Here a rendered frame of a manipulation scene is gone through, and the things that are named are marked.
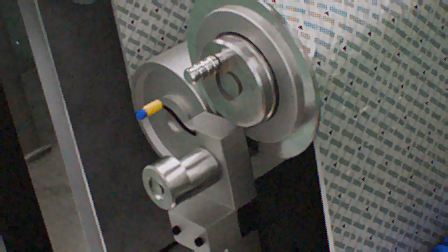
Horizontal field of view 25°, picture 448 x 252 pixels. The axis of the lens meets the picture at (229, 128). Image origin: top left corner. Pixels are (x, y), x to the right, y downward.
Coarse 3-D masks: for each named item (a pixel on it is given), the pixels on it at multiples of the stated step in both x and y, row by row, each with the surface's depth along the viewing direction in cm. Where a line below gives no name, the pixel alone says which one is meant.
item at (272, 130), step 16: (208, 16) 79; (224, 16) 78; (240, 16) 76; (208, 32) 80; (224, 32) 79; (240, 32) 77; (256, 32) 75; (272, 48) 75; (272, 64) 76; (288, 64) 75; (288, 80) 75; (288, 96) 76; (288, 112) 77; (256, 128) 81; (272, 128) 79; (288, 128) 78
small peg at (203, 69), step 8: (200, 64) 77; (208, 64) 77; (216, 64) 78; (184, 72) 77; (192, 72) 77; (200, 72) 77; (208, 72) 78; (216, 72) 78; (192, 80) 77; (200, 80) 78
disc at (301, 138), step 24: (216, 0) 78; (240, 0) 76; (264, 0) 74; (192, 24) 82; (264, 24) 75; (288, 24) 74; (192, 48) 84; (288, 48) 74; (312, 72) 74; (312, 96) 75; (312, 120) 76; (264, 144) 82; (288, 144) 80
